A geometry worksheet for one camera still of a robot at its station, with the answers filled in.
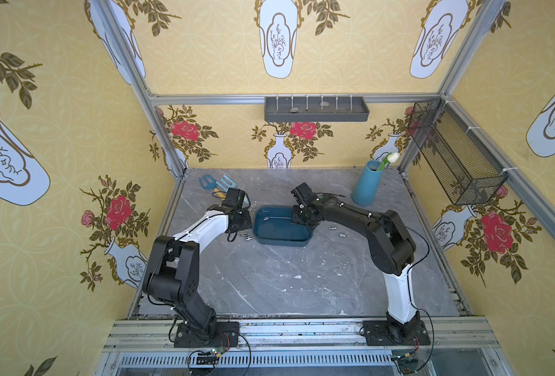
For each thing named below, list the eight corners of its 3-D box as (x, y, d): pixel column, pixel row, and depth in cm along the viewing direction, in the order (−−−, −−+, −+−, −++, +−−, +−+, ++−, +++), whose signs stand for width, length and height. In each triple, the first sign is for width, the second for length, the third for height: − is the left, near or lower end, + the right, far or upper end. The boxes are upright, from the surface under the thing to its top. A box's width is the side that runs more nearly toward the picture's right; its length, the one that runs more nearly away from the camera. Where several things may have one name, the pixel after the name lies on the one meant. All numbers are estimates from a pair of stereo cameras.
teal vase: (360, 209, 108) (375, 177, 91) (350, 197, 112) (361, 164, 96) (372, 203, 110) (388, 170, 94) (361, 191, 115) (374, 159, 98)
